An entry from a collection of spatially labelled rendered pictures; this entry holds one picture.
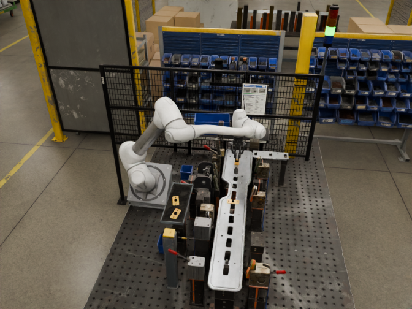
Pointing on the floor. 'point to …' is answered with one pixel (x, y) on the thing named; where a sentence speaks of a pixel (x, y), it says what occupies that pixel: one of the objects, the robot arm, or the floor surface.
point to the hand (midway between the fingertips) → (236, 157)
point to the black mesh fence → (201, 104)
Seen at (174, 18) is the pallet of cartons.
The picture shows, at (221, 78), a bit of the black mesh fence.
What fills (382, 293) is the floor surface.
